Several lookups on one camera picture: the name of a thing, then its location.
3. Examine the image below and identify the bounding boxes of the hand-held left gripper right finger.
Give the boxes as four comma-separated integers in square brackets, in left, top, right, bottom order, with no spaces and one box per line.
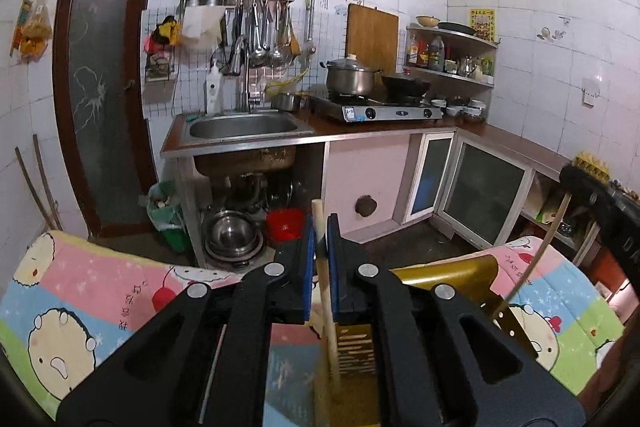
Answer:
[326,213,586,427]

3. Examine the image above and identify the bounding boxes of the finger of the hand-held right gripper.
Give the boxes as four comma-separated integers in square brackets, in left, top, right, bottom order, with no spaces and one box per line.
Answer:
[559,163,610,208]

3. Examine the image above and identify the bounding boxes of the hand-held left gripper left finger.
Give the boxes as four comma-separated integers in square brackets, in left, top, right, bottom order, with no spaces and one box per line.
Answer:
[56,213,321,427]

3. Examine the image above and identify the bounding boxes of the wooden chopstick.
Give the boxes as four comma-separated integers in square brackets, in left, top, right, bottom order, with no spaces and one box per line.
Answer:
[311,199,343,390]
[492,193,572,320]

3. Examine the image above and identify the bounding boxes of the gold perforated utensil holder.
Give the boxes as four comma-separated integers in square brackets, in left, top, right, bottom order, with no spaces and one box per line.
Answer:
[312,254,540,427]

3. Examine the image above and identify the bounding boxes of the row of hanging steel utensils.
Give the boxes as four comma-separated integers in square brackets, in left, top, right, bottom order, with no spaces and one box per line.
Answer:
[215,0,301,75]

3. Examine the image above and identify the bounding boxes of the yellow egg tray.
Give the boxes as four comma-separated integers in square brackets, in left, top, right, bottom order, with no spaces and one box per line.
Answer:
[572,152,613,180]

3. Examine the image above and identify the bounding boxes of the red plastic basin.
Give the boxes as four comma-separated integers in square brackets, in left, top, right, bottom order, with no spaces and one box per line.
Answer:
[265,208,307,245]

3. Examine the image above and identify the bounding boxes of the stack of steel bowls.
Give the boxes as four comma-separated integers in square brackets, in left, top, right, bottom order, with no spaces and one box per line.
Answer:
[202,207,265,265]

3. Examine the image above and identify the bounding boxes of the wide glass cabinet door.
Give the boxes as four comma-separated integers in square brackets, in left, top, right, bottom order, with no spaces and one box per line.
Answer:
[440,139,531,248]

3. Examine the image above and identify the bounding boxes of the pink kitchen counter cabinet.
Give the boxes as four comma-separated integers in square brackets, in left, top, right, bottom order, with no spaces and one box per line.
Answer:
[160,122,601,258]

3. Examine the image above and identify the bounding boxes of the narrow glass cabinet door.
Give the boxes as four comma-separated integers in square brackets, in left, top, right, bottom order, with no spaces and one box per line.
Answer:
[410,132,456,220]

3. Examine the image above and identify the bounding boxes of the group of ceramic bowls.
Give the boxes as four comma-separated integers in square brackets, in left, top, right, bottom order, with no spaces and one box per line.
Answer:
[430,96,488,122]

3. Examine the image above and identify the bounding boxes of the green trash bin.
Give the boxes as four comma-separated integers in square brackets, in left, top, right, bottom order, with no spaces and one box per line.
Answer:
[147,181,188,253]

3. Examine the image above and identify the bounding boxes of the steel sink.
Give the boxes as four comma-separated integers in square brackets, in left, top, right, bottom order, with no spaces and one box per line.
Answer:
[181,112,316,148]

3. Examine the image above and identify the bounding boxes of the steel gas stove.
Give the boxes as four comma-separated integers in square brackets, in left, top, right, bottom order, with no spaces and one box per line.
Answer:
[309,93,445,124]

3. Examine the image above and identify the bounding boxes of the small steel pot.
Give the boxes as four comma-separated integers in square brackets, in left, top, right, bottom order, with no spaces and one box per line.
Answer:
[272,93,301,112]

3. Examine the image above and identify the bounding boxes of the steel corner shelf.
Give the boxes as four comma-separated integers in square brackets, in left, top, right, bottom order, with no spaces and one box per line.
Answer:
[404,24,500,88]

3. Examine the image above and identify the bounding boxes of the steel pot with lid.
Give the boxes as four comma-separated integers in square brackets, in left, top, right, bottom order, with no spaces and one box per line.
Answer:
[320,54,383,96]

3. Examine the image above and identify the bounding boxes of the white soap bottle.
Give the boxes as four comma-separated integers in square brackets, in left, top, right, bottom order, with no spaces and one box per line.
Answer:
[206,59,224,115]

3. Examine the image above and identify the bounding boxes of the black wok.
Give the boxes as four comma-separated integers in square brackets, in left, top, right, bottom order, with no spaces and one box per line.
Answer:
[381,74,432,98]

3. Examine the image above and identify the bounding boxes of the cooking oil bottle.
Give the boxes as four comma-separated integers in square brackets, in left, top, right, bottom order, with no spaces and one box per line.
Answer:
[429,36,446,72]

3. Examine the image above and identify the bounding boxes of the steel faucet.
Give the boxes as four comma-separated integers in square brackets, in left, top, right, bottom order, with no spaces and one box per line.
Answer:
[232,36,261,112]

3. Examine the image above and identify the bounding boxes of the rectangular wooden cutting board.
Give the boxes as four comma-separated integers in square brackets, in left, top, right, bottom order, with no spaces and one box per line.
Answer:
[346,3,400,75]

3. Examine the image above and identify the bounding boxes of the cartoon printed blanket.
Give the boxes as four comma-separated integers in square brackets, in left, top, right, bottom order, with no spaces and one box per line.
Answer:
[0,231,626,427]

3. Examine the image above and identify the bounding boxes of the white hanging rag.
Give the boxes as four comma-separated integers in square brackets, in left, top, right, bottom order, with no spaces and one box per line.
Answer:
[180,7,221,48]

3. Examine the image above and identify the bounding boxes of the yellow and black hanging gloves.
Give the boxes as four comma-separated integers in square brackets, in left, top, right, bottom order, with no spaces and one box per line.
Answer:
[145,16,181,58]

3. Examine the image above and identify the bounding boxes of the thin wooden stick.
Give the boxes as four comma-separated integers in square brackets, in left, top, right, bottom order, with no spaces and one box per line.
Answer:
[32,134,63,230]
[15,147,57,233]

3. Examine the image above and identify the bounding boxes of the brown frosted glass door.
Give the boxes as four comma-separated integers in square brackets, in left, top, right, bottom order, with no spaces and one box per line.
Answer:
[52,0,163,240]

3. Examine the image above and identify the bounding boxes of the hanging plastic bag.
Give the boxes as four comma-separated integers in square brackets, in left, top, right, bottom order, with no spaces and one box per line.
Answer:
[10,0,53,58]

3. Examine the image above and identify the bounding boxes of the white wall outlet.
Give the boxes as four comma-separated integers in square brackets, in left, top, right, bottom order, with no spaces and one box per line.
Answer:
[582,77,602,108]

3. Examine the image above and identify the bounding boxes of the yellow wall poster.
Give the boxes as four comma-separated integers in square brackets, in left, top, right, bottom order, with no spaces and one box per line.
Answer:
[469,8,496,42]

